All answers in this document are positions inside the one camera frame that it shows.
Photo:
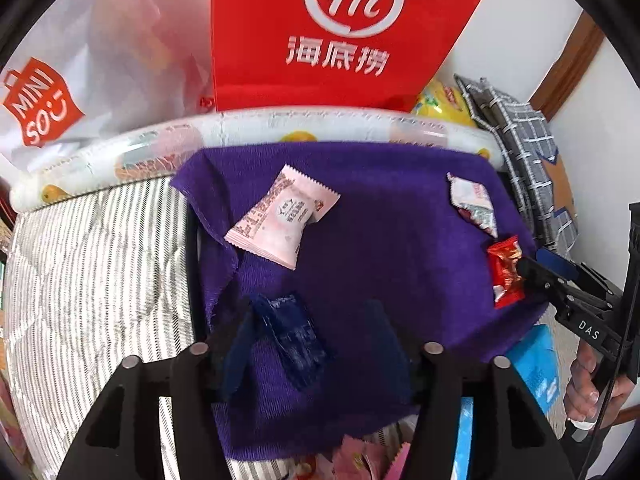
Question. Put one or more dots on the yellow snack bag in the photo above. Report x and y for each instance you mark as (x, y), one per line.
(442, 105)

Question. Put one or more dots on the brown wooden door frame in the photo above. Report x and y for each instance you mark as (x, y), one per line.
(565, 70)

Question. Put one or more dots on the purple towel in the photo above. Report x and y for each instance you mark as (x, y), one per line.
(390, 240)

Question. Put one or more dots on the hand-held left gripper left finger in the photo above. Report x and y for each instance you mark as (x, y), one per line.
(150, 410)

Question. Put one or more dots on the grey checked folded cloth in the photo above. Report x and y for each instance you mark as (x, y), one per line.
(525, 135)

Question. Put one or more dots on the red paper bag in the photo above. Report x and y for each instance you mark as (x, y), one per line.
(260, 35)

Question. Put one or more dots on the white red candy packet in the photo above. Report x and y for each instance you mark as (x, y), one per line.
(472, 200)

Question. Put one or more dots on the printed film roll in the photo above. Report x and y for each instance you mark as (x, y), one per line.
(240, 127)

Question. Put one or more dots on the blue tissue pack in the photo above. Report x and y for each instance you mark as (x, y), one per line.
(537, 370)

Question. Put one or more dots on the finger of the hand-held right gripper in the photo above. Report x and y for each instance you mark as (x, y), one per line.
(542, 276)
(557, 265)

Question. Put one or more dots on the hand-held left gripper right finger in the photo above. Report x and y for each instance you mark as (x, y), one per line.
(465, 410)

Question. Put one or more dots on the person's right hand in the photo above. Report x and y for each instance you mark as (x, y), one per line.
(580, 385)

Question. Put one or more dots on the pink white snack packet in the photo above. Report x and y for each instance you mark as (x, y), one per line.
(280, 215)

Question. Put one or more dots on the blue snack packet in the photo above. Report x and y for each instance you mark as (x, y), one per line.
(295, 340)

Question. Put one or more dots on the white plastic shopping bag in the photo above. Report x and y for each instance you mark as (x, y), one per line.
(125, 35)

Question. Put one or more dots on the pale pink snack packet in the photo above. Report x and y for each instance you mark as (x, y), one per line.
(360, 460)

